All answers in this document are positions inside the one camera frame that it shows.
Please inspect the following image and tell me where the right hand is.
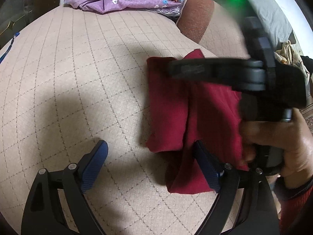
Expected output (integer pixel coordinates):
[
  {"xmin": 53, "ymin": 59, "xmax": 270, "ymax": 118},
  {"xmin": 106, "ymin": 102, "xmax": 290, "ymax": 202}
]
[{"xmin": 239, "ymin": 109, "xmax": 312, "ymax": 189}]

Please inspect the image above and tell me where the grey pillow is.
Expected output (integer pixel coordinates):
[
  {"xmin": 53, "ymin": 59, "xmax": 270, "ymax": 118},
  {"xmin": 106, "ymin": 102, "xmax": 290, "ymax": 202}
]
[{"xmin": 234, "ymin": 0, "xmax": 293, "ymax": 50}]

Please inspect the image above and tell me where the wooden glass door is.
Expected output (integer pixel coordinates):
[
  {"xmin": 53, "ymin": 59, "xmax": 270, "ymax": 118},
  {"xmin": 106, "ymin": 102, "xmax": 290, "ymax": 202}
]
[{"xmin": 1, "ymin": 0, "xmax": 60, "ymax": 47}]

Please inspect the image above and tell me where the red sleeve forearm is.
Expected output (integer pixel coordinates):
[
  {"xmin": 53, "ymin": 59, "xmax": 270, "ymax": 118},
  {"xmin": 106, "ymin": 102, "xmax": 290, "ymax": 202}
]
[{"xmin": 274, "ymin": 177, "xmax": 312, "ymax": 234}]

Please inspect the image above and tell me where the blue cord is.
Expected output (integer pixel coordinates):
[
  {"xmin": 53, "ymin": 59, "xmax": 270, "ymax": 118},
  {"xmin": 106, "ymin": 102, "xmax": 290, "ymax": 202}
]
[{"xmin": 0, "ymin": 31, "xmax": 20, "ymax": 64}]

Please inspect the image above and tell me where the beige patterned crumpled cloth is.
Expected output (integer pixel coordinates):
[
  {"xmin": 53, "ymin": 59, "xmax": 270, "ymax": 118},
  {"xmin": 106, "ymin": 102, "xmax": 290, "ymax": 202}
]
[{"xmin": 274, "ymin": 40, "xmax": 310, "ymax": 85}]

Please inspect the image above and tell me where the pink brown bolster pillow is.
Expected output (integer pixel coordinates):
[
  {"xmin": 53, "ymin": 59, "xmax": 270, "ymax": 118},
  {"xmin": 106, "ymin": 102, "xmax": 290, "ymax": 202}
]
[{"xmin": 177, "ymin": 0, "xmax": 250, "ymax": 59}]

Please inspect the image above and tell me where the dark red shirt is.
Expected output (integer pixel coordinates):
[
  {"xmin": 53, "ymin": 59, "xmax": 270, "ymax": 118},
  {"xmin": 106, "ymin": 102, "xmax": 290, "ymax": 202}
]
[{"xmin": 146, "ymin": 57, "xmax": 248, "ymax": 194}]

